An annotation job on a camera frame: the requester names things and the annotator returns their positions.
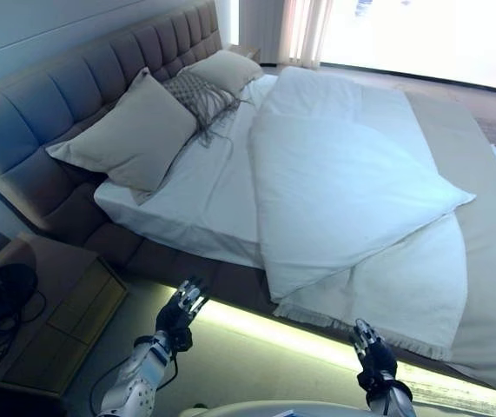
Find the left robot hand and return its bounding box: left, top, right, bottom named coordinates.
left=155, top=275, right=208, bottom=339

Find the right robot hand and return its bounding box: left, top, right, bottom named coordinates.
left=349, top=319, right=399, bottom=380

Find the white duvet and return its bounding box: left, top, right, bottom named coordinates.
left=247, top=64, right=477, bottom=355

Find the wooden nightstand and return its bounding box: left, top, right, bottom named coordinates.
left=0, top=229, right=129, bottom=397

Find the white sheeted mattress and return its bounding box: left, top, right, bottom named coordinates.
left=93, top=73, right=284, bottom=281

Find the silver robot torso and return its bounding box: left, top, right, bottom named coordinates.
left=182, top=400, right=388, bottom=417

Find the beige fringed bedspread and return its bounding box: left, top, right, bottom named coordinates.
left=272, top=89, right=496, bottom=399

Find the black round device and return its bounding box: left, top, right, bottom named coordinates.
left=0, top=261, right=40, bottom=323

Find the beige pillow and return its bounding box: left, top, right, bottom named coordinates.
left=177, top=50, right=264, bottom=95
left=45, top=67, right=200, bottom=205

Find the fringed macrame cushion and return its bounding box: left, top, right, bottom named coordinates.
left=162, top=69, right=254, bottom=149

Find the small wooden bedside table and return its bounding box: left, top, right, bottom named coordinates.
left=229, top=43, right=262, bottom=65

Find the sheer pink curtain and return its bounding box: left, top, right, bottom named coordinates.
left=259, top=0, right=336, bottom=70

